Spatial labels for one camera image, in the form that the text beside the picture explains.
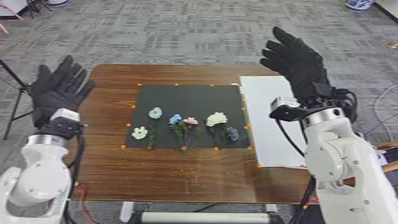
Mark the white sheet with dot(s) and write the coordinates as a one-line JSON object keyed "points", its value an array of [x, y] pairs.
{"points": [[259, 100]]}

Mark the dark blue flower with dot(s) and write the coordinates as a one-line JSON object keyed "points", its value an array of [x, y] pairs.
{"points": [[233, 133]]}

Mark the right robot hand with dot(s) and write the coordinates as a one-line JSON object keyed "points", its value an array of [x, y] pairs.
{"points": [[299, 63]]}

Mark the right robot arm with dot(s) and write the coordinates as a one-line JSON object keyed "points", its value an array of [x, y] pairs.
{"points": [[339, 160]]}

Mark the large cream flower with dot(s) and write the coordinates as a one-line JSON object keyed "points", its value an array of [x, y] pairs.
{"points": [[217, 119]]}

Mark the pale grey bar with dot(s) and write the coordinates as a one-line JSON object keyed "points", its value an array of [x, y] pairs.
{"points": [[201, 218]]}

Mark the small white flower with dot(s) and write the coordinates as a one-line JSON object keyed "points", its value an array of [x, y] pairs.
{"points": [[139, 132]]}

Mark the pale green flower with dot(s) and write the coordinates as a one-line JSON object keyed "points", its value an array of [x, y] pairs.
{"points": [[155, 112]]}

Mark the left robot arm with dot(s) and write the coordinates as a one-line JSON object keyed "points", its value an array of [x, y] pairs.
{"points": [[41, 176]]}

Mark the pink flower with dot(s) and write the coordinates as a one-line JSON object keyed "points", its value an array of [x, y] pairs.
{"points": [[190, 120]]}

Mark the blue white ceramic pot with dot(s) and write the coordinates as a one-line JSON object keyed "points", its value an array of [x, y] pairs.
{"points": [[359, 4], [57, 2]]}

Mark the black tripod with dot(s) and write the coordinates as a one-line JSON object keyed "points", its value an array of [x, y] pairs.
{"points": [[14, 80]]}

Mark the dark mat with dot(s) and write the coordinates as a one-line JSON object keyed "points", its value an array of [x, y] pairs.
{"points": [[188, 100]]}

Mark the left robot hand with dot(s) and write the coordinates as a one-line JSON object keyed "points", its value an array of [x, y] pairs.
{"points": [[55, 90]]}

